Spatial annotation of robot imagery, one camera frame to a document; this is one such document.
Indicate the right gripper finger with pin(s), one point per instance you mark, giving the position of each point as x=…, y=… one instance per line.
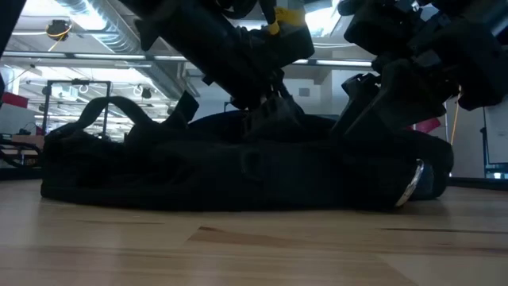
x=397, y=103
x=357, y=85

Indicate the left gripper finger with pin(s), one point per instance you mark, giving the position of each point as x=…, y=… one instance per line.
x=274, y=119

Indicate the black backpack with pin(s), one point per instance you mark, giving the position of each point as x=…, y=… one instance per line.
x=198, y=171

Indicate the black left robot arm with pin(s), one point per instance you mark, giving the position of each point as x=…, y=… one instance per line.
x=190, y=14

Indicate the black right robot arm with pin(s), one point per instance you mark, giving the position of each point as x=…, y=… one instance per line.
x=484, y=47

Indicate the long ceiling tube light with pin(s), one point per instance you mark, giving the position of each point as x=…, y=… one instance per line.
x=107, y=56
x=337, y=62

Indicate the red panel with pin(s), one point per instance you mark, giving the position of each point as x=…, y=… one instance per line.
x=426, y=125

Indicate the silver curved metal rim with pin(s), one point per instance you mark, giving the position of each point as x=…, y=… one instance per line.
x=412, y=182

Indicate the whiteboard on stand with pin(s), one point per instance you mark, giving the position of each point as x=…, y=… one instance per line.
x=498, y=131

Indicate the wooden workbench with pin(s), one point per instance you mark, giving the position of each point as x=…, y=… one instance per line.
x=28, y=141

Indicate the red box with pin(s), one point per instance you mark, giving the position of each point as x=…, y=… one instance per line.
x=14, y=100

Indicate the white cabinet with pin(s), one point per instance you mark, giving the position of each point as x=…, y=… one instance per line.
x=16, y=119

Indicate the grey wall box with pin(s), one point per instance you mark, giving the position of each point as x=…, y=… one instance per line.
x=304, y=92

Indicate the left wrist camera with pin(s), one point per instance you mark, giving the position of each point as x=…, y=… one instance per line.
x=289, y=47

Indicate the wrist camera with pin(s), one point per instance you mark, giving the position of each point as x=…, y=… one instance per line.
x=289, y=47
x=377, y=24

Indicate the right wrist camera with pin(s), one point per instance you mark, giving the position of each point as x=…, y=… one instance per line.
x=377, y=24

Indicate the silver ribbed ceiling duct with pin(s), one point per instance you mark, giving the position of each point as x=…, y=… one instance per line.
x=115, y=35

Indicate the black metal workstation frame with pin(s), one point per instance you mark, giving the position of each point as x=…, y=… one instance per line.
x=79, y=81

